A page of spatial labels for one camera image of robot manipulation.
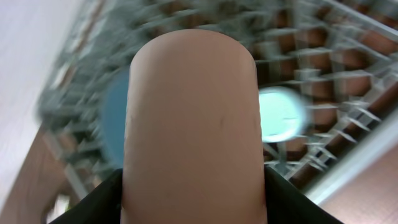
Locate small blue cup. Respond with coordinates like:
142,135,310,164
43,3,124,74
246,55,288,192
259,86,310,142

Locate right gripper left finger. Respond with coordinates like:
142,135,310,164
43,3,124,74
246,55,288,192
50,169,123,224

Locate pink white cup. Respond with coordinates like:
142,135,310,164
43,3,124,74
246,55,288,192
122,29,266,224

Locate grey dishwasher rack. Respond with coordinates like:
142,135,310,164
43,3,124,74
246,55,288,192
38,0,397,204

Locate dark blue plate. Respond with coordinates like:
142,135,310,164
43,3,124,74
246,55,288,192
99,68,129,169

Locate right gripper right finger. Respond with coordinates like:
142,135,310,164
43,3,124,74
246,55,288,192
264,166,341,224

